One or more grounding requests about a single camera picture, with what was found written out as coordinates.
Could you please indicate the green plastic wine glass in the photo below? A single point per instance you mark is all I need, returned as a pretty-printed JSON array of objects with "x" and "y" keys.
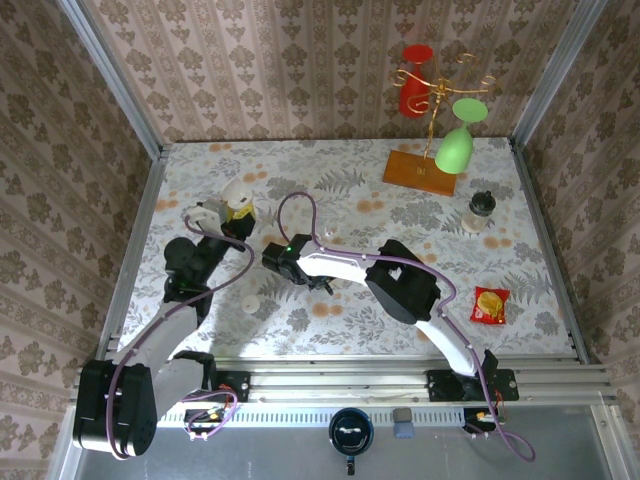
[{"x": 455, "y": 150}]

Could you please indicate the red plastic wine glass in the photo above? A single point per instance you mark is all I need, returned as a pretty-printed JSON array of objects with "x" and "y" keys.
[{"x": 412, "y": 95}]

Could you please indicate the aluminium table side rail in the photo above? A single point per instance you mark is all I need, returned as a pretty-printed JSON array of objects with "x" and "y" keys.
[
  {"x": 550, "y": 250},
  {"x": 132, "y": 250}
]

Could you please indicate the small grey block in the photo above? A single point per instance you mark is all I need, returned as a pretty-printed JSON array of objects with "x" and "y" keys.
[{"x": 402, "y": 415}]

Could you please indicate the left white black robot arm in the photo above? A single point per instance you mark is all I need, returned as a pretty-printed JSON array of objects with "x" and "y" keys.
[{"x": 170, "y": 340}]

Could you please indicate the red snack packet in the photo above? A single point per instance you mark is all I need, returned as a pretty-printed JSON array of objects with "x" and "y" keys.
[{"x": 490, "y": 305}]

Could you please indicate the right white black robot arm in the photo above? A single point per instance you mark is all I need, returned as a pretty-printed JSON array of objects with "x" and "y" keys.
[{"x": 400, "y": 285}]

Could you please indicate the small jar with black lid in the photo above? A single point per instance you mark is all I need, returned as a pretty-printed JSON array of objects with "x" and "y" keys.
[{"x": 479, "y": 210}]

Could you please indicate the small white round disc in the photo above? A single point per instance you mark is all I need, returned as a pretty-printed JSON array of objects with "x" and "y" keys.
[{"x": 250, "y": 302}]

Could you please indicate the grey metal sheet panel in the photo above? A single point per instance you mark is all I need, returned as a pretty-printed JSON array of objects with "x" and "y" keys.
[{"x": 275, "y": 457}]

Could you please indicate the aluminium frame post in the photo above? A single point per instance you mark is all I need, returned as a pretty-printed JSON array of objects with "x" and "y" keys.
[
  {"x": 115, "y": 80},
  {"x": 557, "y": 70}
]

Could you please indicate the aluminium mounting rail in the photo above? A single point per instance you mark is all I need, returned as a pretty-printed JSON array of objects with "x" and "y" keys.
[{"x": 340, "y": 385}]

